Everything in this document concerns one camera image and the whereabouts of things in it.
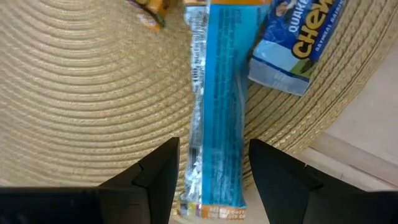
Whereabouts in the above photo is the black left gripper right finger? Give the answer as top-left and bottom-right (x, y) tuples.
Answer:
(248, 139), (398, 224)

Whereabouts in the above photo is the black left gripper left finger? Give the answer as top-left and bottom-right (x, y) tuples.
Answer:
(0, 136), (181, 224)

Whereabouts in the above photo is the blue snack bar wrapper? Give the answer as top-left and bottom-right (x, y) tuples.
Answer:
(178, 0), (273, 221)

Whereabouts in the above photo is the yellow brown granola bar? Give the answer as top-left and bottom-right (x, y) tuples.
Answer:
(127, 0), (175, 32)

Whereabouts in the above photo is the dark blue Chewy granola bar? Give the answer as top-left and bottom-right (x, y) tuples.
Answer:
(248, 0), (348, 96)

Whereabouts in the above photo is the round woven straw placemat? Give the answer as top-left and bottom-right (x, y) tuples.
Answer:
(0, 0), (398, 215)

